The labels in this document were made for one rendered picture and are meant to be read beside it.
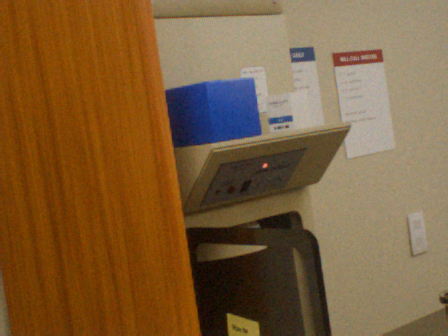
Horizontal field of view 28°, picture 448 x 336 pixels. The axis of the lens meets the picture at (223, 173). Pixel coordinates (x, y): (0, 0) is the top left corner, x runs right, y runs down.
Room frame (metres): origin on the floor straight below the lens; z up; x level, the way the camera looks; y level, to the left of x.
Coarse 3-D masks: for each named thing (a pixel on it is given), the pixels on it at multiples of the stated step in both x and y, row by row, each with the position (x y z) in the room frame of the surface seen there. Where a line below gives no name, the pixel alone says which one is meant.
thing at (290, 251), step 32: (192, 256) 1.35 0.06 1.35; (224, 256) 1.28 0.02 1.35; (256, 256) 1.21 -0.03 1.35; (288, 256) 1.15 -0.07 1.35; (224, 288) 1.29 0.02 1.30; (256, 288) 1.22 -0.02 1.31; (288, 288) 1.16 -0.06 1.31; (320, 288) 1.11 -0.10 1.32; (224, 320) 1.30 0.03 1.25; (256, 320) 1.23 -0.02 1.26; (288, 320) 1.17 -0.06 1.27; (320, 320) 1.11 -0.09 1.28
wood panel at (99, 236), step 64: (0, 0) 1.51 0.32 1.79; (64, 0) 1.37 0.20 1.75; (128, 0) 1.26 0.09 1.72; (0, 64) 1.53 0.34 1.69; (64, 64) 1.39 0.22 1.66; (128, 64) 1.28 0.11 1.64; (0, 128) 1.56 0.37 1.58; (64, 128) 1.41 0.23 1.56; (128, 128) 1.29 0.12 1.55; (0, 192) 1.58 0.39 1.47; (64, 192) 1.43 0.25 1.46; (128, 192) 1.31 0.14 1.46; (0, 256) 1.61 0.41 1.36; (64, 256) 1.45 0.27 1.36; (128, 256) 1.33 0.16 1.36; (64, 320) 1.48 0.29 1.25; (128, 320) 1.35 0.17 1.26; (192, 320) 1.26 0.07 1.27
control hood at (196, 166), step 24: (216, 144) 1.30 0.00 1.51; (240, 144) 1.33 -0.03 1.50; (264, 144) 1.37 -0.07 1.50; (288, 144) 1.41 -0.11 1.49; (312, 144) 1.46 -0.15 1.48; (336, 144) 1.51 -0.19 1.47; (192, 168) 1.32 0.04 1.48; (216, 168) 1.33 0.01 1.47; (312, 168) 1.52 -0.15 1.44; (192, 192) 1.33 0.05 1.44; (264, 192) 1.47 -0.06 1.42
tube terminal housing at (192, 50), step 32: (160, 32) 1.39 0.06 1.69; (192, 32) 1.44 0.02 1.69; (224, 32) 1.49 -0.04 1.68; (256, 32) 1.54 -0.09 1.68; (160, 64) 1.39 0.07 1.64; (192, 64) 1.43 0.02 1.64; (224, 64) 1.48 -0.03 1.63; (256, 64) 1.53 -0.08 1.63; (288, 64) 1.58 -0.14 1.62; (288, 192) 1.55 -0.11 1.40; (192, 224) 1.40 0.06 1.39; (224, 224) 1.44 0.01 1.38
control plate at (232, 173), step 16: (240, 160) 1.35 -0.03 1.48; (256, 160) 1.38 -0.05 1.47; (272, 160) 1.41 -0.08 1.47; (288, 160) 1.44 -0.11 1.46; (224, 176) 1.35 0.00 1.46; (240, 176) 1.38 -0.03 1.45; (256, 176) 1.41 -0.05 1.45; (272, 176) 1.45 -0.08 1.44; (288, 176) 1.48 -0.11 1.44; (208, 192) 1.36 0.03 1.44; (224, 192) 1.39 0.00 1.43; (256, 192) 1.45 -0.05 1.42
